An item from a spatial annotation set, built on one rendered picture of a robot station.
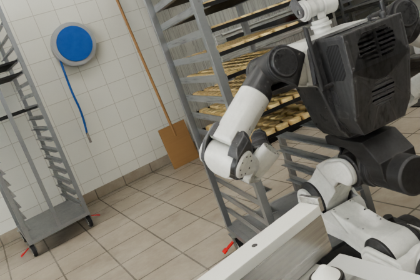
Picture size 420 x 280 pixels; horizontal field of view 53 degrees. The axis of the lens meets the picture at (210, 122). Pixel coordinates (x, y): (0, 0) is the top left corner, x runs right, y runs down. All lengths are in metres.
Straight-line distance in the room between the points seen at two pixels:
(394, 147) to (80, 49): 3.27
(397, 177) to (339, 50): 0.38
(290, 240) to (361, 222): 1.10
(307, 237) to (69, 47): 3.72
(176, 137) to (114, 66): 0.93
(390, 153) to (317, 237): 0.79
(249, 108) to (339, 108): 0.26
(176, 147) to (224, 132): 3.15
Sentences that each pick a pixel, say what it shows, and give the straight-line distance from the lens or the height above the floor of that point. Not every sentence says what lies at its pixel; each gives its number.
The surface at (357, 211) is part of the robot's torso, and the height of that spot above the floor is 0.37.
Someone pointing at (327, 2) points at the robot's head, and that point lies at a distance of 1.33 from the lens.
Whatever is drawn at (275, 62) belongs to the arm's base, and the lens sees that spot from 1.13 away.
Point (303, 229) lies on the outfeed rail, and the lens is 0.51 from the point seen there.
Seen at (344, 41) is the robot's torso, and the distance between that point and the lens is 1.13.
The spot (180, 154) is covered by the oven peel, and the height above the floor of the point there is 0.11.
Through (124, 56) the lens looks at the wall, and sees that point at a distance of 4.38.
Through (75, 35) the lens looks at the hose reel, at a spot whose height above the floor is 1.51.
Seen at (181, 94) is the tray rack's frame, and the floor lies 0.89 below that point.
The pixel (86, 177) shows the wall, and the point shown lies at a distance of 4.27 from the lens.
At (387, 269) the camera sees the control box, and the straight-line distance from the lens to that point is 0.51.
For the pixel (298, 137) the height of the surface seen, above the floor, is 0.50.
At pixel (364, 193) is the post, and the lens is 1.92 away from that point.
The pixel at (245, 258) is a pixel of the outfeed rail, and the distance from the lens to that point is 0.46.
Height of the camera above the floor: 1.13
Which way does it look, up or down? 11 degrees down
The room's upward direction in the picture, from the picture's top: 19 degrees counter-clockwise
